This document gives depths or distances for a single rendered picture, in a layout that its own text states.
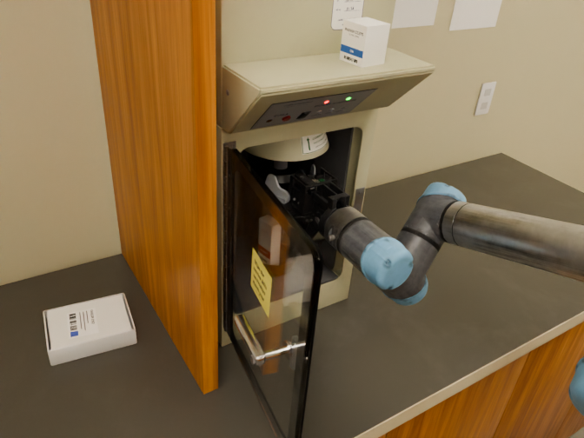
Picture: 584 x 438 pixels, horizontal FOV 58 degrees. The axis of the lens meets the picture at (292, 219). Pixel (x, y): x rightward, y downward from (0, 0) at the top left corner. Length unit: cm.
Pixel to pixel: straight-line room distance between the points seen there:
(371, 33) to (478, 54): 108
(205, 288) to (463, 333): 61
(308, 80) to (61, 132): 64
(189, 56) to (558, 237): 54
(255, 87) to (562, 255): 47
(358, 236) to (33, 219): 76
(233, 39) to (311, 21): 13
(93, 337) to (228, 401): 29
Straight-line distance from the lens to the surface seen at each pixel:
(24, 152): 123
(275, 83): 72
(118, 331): 110
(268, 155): 95
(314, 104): 81
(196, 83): 69
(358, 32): 83
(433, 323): 123
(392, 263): 81
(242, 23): 80
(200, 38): 68
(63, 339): 111
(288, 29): 84
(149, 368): 108
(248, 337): 74
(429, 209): 94
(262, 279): 77
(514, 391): 152
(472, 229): 88
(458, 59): 181
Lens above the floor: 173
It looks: 32 degrees down
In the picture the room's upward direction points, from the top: 5 degrees clockwise
